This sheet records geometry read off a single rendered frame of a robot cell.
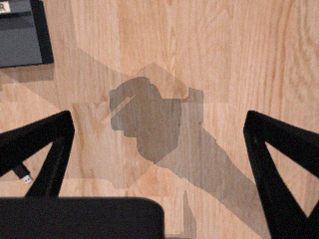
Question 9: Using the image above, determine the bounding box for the black usb stick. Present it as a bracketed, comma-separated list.
[12, 162, 32, 183]

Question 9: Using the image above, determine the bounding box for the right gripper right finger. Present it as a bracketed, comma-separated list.
[243, 111, 319, 239]

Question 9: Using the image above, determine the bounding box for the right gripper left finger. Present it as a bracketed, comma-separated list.
[0, 111, 75, 197]

